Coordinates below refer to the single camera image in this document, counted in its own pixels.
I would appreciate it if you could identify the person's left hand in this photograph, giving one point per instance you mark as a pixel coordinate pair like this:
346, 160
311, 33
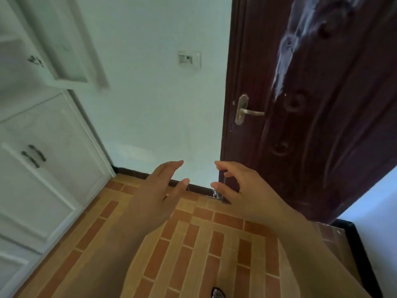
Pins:
152, 195

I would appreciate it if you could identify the person's right hand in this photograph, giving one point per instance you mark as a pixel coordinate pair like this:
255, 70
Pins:
251, 195

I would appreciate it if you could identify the person's left thumb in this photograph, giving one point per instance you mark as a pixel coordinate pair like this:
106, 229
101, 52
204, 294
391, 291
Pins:
179, 188

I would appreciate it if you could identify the person's right middle finger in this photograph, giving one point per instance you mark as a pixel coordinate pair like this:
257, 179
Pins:
233, 179

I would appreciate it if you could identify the person's right thumb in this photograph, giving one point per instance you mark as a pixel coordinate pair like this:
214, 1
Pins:
224, 193

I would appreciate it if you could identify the person's left forearm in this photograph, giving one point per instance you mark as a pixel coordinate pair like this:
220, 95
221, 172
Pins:
102, 260

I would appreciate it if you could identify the person's right forearm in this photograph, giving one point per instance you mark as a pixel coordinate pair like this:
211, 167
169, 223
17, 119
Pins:
313, 257

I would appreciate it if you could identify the metal door stop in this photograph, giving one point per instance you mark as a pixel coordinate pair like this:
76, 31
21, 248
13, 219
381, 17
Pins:
216, 193

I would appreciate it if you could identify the black baseboard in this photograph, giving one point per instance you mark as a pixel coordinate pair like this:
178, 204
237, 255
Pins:
133, 174

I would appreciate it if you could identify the black patterned shoe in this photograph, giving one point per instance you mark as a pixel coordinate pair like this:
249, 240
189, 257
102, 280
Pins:
217, 292

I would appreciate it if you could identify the dark brown wooden door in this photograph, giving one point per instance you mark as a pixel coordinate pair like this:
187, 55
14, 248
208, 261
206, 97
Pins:
310, 105

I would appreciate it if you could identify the white cabinet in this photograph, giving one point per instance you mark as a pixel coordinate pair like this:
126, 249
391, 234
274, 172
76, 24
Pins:
43, 170

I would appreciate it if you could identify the white open cabinet door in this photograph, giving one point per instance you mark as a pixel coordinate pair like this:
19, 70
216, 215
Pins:
62, 43

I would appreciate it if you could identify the white wall switch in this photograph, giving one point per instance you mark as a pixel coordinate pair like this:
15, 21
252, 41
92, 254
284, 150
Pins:
189, 59

